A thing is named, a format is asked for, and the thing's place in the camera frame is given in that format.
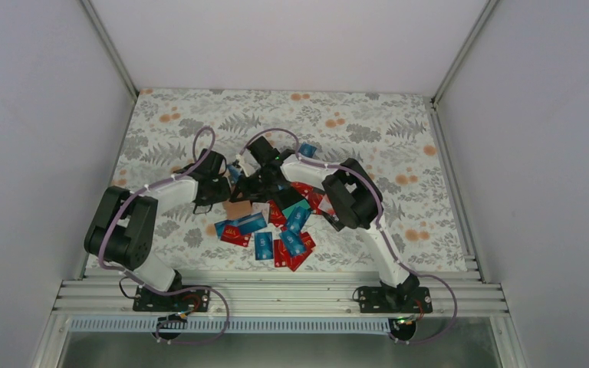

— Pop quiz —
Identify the teal striped card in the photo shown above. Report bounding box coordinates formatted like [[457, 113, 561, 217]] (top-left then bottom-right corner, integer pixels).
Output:
[[281, 199, 311, 218]]

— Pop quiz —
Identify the tan leather card holder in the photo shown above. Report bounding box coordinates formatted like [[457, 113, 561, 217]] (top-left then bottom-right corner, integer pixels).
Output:
[[222, 201, 252, 220]]

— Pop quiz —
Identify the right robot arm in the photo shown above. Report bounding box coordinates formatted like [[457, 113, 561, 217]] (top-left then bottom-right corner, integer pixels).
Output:
[[232, 135, 422, 313]]

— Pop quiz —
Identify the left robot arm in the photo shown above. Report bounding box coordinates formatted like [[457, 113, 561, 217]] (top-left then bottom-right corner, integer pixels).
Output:
[[84, 149, 231, 311]]

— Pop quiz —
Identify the blue card lower left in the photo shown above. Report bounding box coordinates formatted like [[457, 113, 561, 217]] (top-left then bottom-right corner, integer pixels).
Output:
[[215, 213, 268, 238]]

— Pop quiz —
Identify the red card bottom left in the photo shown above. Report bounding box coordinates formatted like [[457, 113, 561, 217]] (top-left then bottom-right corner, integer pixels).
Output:
[[220, 225, 251, 248]]

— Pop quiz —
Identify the red card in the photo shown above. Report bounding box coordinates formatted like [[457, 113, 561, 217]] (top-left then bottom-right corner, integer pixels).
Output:
[[273, 232, 316, 271], [220, 225, 251, 248]]

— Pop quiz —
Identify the blue card top right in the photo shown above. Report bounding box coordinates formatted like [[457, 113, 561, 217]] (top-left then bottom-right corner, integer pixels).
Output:
[[298, 143, 318, 158]]

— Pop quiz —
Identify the blue logo card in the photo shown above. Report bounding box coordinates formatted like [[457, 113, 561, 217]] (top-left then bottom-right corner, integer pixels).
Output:
[[279, 230, 307, 257]]

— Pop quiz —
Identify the red card bottom centre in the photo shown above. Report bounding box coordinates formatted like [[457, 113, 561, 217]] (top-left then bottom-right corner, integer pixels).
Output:
[[273, 232, 316, 271]]

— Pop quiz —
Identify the floral patterned table mat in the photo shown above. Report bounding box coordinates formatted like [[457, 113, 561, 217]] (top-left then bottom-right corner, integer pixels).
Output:
[[84, 88, 469, 273]]

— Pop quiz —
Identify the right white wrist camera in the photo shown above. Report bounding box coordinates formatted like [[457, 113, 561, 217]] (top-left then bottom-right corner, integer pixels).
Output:
[[232, 153, 255, 177]]

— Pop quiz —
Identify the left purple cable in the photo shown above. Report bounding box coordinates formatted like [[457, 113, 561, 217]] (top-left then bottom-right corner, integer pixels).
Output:
[[97, 126, 230, 347]]

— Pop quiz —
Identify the purple cable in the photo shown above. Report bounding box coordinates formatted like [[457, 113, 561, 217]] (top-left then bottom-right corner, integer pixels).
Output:
[[239, 127, 459, 347], [97, 126, 230, 347]]

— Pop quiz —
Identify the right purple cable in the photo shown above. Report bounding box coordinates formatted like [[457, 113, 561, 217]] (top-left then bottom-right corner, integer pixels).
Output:
[[239, 127, 459, 347]]

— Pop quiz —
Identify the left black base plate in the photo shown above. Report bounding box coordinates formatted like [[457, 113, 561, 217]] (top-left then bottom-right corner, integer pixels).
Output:
[[132, 287, 210, 313]]

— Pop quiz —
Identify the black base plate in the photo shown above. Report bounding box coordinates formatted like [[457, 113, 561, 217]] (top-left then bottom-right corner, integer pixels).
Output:
[[132, 287, 210, 313], [352, 286, 433, 314]]

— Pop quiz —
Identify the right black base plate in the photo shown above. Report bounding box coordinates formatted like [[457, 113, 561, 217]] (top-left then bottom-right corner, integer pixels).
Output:
[[352, 286, 433, 314]]

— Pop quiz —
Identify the aluminium rail frame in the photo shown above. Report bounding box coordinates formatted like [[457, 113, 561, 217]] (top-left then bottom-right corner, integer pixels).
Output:
[[52, 268, 508, 317]]

